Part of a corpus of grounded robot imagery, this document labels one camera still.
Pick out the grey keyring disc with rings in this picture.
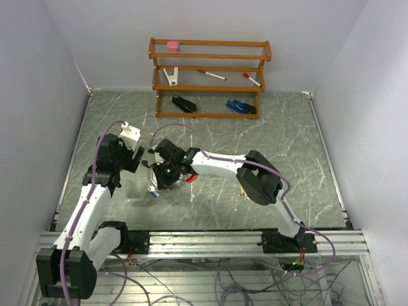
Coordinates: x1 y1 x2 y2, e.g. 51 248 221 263
147 165 187 192

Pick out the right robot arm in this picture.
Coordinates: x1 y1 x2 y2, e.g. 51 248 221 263
149 139 305 252

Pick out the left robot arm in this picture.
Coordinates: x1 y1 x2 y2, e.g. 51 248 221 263
36 127 144 300

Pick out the red key tag on disc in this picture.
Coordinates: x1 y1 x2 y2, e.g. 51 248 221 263
186 175 197 184

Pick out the black stapler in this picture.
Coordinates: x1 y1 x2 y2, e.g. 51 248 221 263
171 95 197 113

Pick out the green tag key bunch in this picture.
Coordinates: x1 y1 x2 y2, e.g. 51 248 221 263
237 186 247 201

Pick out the white clip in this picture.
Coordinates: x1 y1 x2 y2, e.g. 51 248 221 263
163 66 179 87

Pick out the blue stapler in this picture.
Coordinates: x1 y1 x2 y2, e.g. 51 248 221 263
226 98 257 115

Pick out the red white marker left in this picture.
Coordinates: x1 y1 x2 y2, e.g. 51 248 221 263
197 69 227 81

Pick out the red white marker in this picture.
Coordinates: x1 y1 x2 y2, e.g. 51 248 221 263
243 73 261 87
197 69 227 81

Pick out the red white marker right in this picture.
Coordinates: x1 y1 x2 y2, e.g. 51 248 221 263
243 73 261 87

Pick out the pink eraser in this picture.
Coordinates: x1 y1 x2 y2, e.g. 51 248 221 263
166 40 180 52

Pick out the wooden shelf rack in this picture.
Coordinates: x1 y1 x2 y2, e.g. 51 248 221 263
148 38 272 119

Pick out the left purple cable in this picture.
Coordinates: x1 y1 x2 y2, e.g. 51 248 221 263
59 120 150 306

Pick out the purple cable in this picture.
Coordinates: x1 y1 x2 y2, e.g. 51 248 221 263
149 122 336 277
59 120 150 306

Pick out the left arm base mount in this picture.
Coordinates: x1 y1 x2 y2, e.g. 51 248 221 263
124 231 150 255

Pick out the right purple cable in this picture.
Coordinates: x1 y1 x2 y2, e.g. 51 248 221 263
149 122 336 277

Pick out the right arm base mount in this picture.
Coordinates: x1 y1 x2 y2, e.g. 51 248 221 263
257 231 317 254

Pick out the aluminium rail frame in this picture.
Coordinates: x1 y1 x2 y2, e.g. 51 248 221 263
34 229 370 259

